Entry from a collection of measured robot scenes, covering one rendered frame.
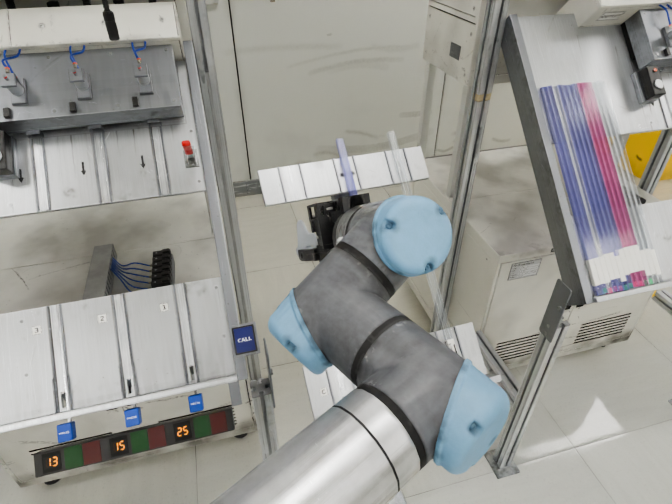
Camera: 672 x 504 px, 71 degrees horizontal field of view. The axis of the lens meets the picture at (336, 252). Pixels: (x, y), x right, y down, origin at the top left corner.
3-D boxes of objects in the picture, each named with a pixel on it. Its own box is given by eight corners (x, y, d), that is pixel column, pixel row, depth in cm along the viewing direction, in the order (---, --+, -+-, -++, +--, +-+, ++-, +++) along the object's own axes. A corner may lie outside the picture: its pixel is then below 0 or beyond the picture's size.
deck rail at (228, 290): (248, 376, 94) (248, 378, 88) (238, 378, 93) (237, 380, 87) (195, 57, 105) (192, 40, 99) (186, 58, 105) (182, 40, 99)
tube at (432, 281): (462, 380, 88) (465, 381, 87) (456, 382, 87) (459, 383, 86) (392, 133, 96) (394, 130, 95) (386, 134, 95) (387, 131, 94)
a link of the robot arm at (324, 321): (322, 386, 37) (412, 285, 39) (247, 310, 44) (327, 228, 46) (354, 413, 43) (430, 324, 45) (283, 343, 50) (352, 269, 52)
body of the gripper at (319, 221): (353, 198, 69) (385, 189, 57) (362, 255, 70) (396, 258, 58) (303, 206, 67) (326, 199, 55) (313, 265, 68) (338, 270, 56)
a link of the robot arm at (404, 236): (358, 239, 40) (422, 172, 42) (324, 239, 51) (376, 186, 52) (417, 301, 42) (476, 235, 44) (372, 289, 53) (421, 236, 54)
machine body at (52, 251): (260, 441, 156) (237, 305, 118) (28, 499, 141) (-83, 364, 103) (239, 309, 206) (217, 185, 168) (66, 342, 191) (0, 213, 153)
